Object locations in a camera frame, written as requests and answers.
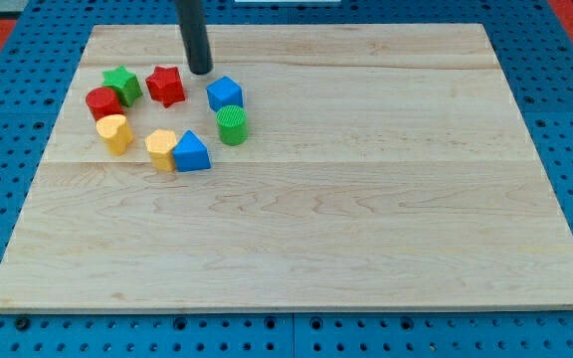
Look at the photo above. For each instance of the red star block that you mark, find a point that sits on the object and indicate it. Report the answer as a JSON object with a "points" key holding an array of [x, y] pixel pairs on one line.
{"points": [[165, 86]]}

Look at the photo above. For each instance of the green star block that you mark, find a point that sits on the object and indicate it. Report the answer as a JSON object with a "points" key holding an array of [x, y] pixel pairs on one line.
{"points": [[124, 83]]}

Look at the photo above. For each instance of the green cylinder block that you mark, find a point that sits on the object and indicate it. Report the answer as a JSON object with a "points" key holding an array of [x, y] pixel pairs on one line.
{"points": [[232, 124]]}

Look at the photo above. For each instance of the light wooden board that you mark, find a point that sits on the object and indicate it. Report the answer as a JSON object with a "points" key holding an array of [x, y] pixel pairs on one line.
{"points": [[387, 168]]}

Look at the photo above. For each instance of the blue triangle block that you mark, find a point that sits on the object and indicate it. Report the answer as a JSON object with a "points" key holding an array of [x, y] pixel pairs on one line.
{"points": [[190, 153]]}

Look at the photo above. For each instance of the blue cube block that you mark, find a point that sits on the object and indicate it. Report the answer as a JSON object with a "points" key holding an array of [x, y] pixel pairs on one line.
{"points": [[223, 92]]}

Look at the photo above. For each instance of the yellow hexagon block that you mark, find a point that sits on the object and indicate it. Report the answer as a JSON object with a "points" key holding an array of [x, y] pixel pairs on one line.
{"points": [[159, 145]]}

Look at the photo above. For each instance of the yellow heart block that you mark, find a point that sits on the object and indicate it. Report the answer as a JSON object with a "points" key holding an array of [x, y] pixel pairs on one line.
{"points": [[115, 132]]}

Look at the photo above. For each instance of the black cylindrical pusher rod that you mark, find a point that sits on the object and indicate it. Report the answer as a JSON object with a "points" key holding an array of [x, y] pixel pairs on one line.
{"points": [[192, 26]]}

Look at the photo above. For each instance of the red cylinder block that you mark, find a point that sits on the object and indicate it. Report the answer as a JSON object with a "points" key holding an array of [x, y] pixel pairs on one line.
{"points": [[103, 102]]}

